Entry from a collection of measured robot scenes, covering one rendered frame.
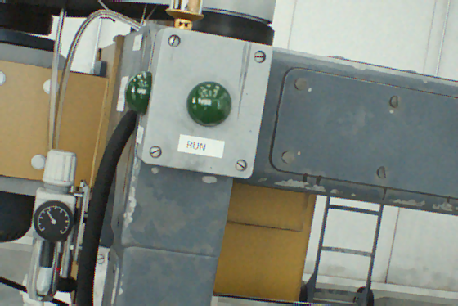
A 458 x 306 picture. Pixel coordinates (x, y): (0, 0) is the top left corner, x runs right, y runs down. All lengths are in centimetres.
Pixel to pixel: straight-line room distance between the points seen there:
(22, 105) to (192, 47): 44
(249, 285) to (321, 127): 35
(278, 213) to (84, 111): 25
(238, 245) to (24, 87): 29
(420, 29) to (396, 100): 569
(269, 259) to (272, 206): 8
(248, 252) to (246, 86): 39
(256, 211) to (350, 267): 541
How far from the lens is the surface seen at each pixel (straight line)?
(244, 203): 90
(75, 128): 100
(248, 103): 59
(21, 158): 101
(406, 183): 69
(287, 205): 91
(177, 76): 58
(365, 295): 605
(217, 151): 59
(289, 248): 97
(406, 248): 644
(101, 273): 84
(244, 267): 96
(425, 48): 638
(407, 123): 68
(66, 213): 83
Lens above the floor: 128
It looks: 3 degrees down
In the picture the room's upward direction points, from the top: 10 degrees clockwise
